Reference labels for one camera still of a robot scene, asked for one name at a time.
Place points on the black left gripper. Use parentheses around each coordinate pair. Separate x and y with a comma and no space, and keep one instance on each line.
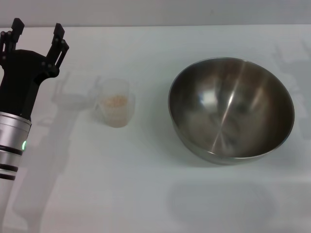
(22,72)

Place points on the clear plastic measuring cup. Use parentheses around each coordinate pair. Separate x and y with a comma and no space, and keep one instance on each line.
(114,89)

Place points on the white rice grains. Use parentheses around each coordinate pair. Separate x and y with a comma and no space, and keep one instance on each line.
(113,103)

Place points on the stainless steel bowl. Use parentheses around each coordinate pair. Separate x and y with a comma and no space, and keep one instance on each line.
(230,109)

